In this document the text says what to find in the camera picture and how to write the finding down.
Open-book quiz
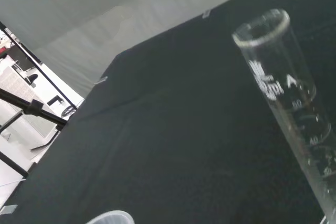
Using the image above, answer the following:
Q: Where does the black table cloth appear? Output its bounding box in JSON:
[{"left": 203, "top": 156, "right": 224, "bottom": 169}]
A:
[{"left": 0, "top": 0, "right": 336, "bottom": 224}]

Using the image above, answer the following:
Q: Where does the black tripod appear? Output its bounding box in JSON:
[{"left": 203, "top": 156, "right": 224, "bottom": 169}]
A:
[{"left": 0, "top": 20, "right": 80, "bottom": 179}]

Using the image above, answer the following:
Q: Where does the clear plastic funnel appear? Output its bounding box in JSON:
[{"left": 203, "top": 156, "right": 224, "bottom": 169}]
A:
[{"left": 86, "top": 209, "right": 135, "bottom": 224}]

